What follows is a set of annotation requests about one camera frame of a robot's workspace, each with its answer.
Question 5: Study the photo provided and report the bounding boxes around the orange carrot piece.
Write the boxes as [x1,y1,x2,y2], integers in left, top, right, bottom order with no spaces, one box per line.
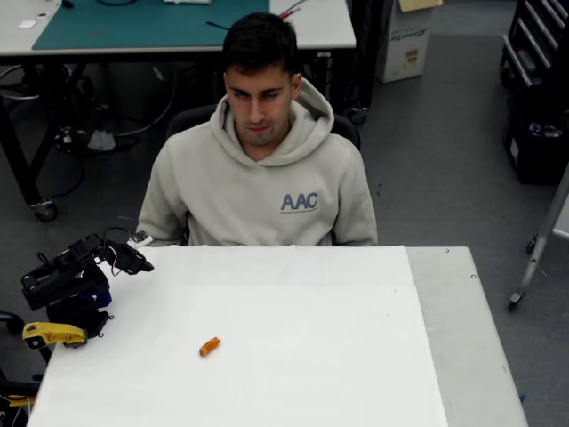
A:
[198,336,221,359]

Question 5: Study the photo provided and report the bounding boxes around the yellow spring clamp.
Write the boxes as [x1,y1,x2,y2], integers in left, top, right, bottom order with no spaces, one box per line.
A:
[22,321,89,350]

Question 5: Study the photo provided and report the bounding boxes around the white cloth on floor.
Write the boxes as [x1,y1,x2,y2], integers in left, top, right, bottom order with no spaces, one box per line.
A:
[86,128,117,151]

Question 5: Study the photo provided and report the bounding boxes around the black chair armrest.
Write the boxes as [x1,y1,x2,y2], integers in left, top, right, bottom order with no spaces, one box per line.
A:
[0,310,26,335]

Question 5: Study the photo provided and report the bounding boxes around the man in beige hoodie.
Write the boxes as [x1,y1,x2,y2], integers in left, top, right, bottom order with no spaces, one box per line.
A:
[135,12,379,248]

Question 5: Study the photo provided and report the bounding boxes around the large white paper sheet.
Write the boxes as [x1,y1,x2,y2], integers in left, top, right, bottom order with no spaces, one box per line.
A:
[26,245,449,427]

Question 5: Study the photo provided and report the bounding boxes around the green cutting mat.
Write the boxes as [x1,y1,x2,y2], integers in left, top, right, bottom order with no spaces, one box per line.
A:
[31,0,271,51]

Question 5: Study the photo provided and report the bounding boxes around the white carton box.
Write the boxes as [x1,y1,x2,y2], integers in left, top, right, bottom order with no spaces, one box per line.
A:
[374,0,435,85]

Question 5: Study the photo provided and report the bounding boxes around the brown cardboard flap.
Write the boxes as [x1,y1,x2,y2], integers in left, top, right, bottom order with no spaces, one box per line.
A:
[397,0,445,12]

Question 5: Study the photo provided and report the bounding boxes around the grey metal stand leg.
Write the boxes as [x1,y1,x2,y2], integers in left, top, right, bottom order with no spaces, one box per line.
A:
[509,159,569,312]

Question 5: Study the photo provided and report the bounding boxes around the black storage crate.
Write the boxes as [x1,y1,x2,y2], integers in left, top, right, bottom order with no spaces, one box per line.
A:
[503,95,569,186]

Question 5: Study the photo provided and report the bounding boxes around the black drawer cabinet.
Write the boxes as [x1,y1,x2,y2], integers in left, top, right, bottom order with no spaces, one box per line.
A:
[500,0,569,90]

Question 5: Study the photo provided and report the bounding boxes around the small wrist camera board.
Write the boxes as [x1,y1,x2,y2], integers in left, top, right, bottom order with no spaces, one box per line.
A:
[126,230,154,248]

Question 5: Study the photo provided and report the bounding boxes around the black camera cable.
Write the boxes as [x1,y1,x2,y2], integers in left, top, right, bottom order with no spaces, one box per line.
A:
[102,227,134,245]

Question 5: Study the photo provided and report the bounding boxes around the yellow handled tool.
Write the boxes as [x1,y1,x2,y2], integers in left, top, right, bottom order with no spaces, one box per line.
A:
[3,393,36,408]

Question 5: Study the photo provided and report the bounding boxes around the grey hoop cable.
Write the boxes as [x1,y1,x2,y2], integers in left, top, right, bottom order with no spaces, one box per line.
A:
[0,65,42,101]

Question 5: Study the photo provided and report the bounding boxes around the grey workbench with black frame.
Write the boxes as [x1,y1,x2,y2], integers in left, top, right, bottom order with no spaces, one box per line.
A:
[0,0,357,222]

